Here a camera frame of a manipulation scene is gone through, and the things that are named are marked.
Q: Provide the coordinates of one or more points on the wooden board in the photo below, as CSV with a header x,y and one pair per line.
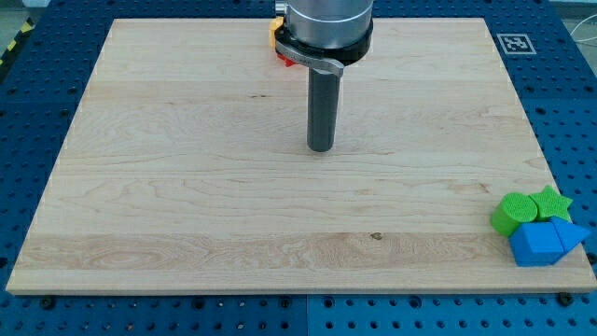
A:
x,y
186,171

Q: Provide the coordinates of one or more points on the red block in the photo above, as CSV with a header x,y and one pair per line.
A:
x,y
287,62

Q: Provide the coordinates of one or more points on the yellow black hazard tape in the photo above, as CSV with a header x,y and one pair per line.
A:
x,y
15,46

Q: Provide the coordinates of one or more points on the green cylinder block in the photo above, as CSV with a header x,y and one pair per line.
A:
x,y
514,209

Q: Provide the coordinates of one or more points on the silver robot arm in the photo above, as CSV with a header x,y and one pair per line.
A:
x,y
327,24

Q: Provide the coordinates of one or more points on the fiducial marker tag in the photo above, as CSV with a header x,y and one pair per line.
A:
x,y
516,44

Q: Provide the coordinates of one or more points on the green star block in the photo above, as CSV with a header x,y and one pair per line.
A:
x,y
550,203

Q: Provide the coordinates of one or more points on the blue triangle block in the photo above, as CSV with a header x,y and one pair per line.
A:
x,y
570,234

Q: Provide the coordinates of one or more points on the blue cube block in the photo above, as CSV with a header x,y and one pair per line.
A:
x,y
536,244

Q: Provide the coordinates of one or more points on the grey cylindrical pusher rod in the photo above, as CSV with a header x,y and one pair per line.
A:
x,y
323,96

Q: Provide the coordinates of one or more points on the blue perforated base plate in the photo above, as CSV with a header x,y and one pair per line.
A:
x,y
39,98

